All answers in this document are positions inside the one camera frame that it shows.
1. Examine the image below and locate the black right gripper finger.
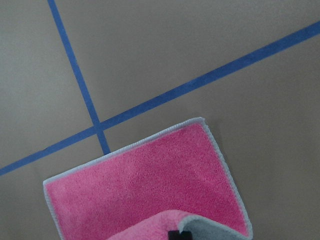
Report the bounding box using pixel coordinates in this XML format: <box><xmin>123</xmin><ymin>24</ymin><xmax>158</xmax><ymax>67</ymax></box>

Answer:
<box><xmin>168</xmin><ymin>230</ymin><xmax>192</xmax><ymax>240</ymax></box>

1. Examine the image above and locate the pink and grey towel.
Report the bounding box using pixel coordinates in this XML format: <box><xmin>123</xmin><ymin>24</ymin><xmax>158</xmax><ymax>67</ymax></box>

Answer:
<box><xmin>43</xmin><ymin>117</ymin><xmax>253</xmax><ymax>240</ymax></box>

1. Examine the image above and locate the brown paper table cover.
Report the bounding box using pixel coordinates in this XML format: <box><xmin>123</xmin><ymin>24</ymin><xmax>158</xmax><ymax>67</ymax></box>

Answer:
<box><xmin>0</xmin><ymin>0</ymin><xmax>320</xmax><ymax>240</ymax></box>

